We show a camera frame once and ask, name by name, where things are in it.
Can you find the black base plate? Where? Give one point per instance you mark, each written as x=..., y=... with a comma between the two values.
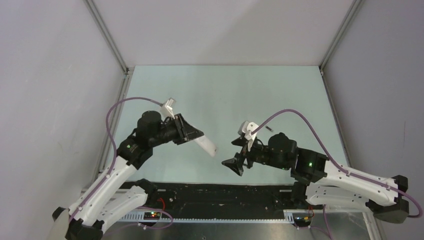
x=224, y=201

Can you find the left controller board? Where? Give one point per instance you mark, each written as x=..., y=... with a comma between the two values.
x=151, y=216

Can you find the white remote control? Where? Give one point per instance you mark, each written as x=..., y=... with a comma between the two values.
x=207, y=145

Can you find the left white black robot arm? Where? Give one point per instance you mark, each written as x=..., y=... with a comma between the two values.
x=94, y=212

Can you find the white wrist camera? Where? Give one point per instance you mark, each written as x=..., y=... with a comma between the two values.
x=246, y=131
x=166, y=109

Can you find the right aluminium frame rail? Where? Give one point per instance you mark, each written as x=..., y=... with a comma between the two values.
x=342, y=30

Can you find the left aluminium frame rail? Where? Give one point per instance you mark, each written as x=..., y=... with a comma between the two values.
x=124, y=81

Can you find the grey slotted cable duct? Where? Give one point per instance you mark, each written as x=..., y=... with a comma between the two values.
x=138, y=217

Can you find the controller board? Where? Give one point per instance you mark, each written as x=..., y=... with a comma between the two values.
x=302, y=222
x=151, y=216

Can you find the aluminium frame rail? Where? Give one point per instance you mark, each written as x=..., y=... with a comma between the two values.
x=342, y=30
x=124, y=81

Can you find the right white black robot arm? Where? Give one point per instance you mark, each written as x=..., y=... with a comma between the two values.
x=319, y=182

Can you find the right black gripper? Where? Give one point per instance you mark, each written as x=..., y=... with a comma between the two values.
x=235, y=163

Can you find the right controller board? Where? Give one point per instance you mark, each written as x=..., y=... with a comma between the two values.
x=302, y=222

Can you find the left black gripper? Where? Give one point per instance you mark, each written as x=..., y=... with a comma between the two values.
x=187, y=132

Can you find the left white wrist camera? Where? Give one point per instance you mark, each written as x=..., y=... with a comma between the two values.
x=166, y=109

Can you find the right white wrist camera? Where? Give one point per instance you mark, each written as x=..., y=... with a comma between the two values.
x=246, y=131

